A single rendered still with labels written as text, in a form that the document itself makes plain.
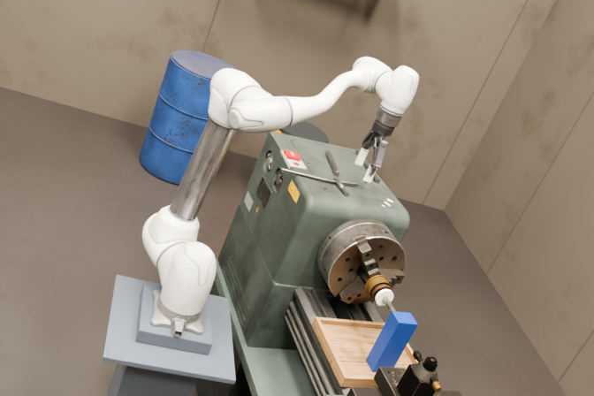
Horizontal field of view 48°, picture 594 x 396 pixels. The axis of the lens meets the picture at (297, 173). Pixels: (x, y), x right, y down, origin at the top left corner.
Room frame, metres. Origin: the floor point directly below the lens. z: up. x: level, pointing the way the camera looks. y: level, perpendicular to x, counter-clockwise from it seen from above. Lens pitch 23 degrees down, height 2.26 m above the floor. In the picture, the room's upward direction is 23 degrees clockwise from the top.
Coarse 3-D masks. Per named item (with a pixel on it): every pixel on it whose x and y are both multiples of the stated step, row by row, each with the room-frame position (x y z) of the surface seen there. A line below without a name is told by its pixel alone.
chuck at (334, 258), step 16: (368, 224) 2.26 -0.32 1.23; (336, 240) 2.20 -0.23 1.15; (352, 240) 2.16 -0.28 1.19; (368, 240) 2.17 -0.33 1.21; (384, 240) 2.20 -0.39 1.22; (336, 256) 2.14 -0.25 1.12; (352, 256) 2.16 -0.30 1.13; (384, 256) 2.22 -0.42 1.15; (400, 256) 2.25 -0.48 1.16; (336, 272) 2.14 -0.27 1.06; (352, 272) 2.17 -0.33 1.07; (336, 288) 2.16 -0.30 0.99
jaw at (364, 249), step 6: (360, 240) 2.17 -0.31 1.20; (366, 240) 2.17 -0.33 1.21; (360, 246) 2.16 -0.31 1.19; (366, 246) 2.16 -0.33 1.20; (360, 252) 2.15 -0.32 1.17; (366, 252) 2.13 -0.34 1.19; (360, 258) 2.18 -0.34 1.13; (366, 258) 2.14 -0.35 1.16; (372, 258) 2.15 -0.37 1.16; (366, 264) 2.12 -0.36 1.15; (372, 264) 2.13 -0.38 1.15; (366, 270) 2.13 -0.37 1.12; (372, 270) 2.13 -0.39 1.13; (378, 270) 2.12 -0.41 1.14; (372, 276) 2.12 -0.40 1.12
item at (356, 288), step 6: (360, 276) 2.18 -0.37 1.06; (354, 282) 2.17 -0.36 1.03; (360, 282) 2.15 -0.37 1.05; (348, 288) 2.16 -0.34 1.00; (354, 288) 2.14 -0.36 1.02; (360, 288) 2.13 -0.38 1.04; (342, 294) 2.15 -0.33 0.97; (348, 294) 2.14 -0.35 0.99; (354, 294) 2.12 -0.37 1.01; (360, 294) 2.14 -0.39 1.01; (366, 294) 2.12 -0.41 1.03; (348, 300) 2.15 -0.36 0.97
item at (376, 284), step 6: (378, 276) 2.12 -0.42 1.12; (384, 276) 2.13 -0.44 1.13; (366, 282) 2.14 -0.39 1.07; (372, 282) 2.10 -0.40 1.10; (378, 282) 2.09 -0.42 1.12; (384, 282) 2.10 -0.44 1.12; (366, 288) 2.11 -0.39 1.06; (372, 288) 2.08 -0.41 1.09; (378, 288) 2.07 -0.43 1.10; (384, 288) 2.07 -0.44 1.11; (390, 288) 2.08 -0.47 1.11; (372, 294) 2.07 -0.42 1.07
